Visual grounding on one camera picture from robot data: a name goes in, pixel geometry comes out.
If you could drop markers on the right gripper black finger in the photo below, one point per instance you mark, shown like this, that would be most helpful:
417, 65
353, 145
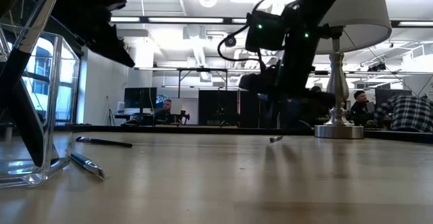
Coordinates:
297, 112

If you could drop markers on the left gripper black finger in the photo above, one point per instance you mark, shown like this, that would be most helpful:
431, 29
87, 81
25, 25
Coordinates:
101, 38

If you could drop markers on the thin black silver-tipped brush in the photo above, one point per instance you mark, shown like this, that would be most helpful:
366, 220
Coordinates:
275, 138

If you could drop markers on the large fluffy powder brush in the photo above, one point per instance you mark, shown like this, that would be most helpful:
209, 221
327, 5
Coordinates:
37, 17

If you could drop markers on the clear acrylic organizer box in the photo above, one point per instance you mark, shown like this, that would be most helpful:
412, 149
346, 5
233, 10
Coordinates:
20, 176

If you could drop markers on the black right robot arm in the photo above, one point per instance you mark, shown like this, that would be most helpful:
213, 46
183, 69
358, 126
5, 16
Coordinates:
297, 14

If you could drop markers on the white shade silver table lamp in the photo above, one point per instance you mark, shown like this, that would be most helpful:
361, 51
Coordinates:
338, 88

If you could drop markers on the person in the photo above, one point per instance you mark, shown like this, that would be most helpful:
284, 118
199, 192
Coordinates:
165, 109
360, 105
406, 114

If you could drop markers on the dark framed window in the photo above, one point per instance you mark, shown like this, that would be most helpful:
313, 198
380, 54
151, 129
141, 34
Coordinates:
67, 95

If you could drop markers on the black computer monitor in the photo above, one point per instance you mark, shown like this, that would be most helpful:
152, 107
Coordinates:
392, 92
140, 98

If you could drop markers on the black partition panels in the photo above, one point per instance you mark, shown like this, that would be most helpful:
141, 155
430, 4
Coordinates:
216, 109

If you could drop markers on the long ceiling light bar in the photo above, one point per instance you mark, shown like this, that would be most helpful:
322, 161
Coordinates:
182, 20

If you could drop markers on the thin black pencil left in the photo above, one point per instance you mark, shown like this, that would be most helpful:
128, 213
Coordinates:
108, 142

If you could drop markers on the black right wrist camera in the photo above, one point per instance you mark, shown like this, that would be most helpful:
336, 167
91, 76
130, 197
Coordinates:
253, 82

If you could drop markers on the black ceiling camera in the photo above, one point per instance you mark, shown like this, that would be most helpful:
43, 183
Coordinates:
230, 40

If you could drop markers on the black metal frame stand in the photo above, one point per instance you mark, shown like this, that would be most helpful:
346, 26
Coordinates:
203, 69

